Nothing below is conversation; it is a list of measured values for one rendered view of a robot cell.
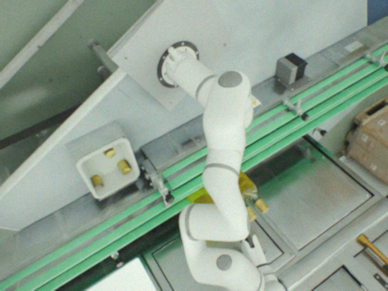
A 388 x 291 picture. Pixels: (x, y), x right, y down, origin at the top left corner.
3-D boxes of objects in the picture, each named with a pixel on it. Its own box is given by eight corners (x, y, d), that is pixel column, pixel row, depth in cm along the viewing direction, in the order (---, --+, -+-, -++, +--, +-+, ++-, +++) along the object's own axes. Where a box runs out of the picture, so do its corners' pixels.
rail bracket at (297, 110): (278, 103, 135) (302, 123, 128) (280, 90, 129) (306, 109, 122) (286, 99, 136) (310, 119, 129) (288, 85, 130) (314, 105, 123)
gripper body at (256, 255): (270, 273, 113) (255, 243, 120) (273, 263, 105) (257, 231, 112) (249, 282, 112) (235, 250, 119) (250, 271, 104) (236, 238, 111)
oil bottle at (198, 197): (178, 187, 133) (209, 229, 122) (176, 180, 129) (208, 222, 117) (190, 180, 135) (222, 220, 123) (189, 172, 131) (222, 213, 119)
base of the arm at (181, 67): (148, 65, 98) (178, 92, 89) (176, 31, 97) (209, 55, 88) (175, 89, 110) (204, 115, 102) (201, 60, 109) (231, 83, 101)
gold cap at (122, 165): (123, 167, 124) (129, 175, 121) (115, 167, 121) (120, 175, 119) (127, 159, 122) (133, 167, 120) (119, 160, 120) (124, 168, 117)
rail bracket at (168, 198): (153, 193, 125) (171, 218, 118) (145, 167, 112) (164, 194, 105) (160, 189, 126) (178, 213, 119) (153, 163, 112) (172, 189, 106)
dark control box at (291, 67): (275, 74, 143) (288, 85, 138) (277, 59, 137) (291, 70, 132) (289, 66, 145) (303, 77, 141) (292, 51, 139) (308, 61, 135)
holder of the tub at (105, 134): (92, 190, 125) (100, 205, 121) (64, 144, 104) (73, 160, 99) (133, 167, 130) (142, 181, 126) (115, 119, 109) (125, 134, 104)
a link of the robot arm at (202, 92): (199, 112, 100) (234, 144, 91) (190, 80, 89) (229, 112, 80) (224, 94, 102) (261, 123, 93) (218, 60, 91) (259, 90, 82)
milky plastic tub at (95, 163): (87, 183, 121) (97, 201, 116) (63, 145, 103) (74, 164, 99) (130, 160, 126) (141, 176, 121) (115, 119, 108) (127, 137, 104)
